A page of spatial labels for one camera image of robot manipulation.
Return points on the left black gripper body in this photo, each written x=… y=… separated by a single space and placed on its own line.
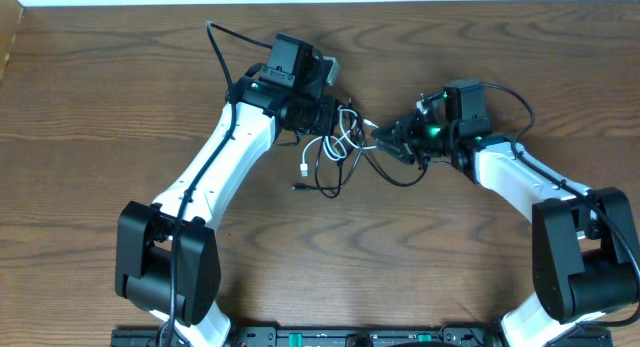
x=313 y=116

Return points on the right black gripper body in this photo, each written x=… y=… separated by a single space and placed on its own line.
x=419 y=141

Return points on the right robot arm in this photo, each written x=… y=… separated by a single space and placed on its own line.
x=585 y=246

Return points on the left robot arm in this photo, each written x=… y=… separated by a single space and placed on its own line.
x=167 y=260

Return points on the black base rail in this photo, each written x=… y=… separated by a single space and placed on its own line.
x=261 y=336

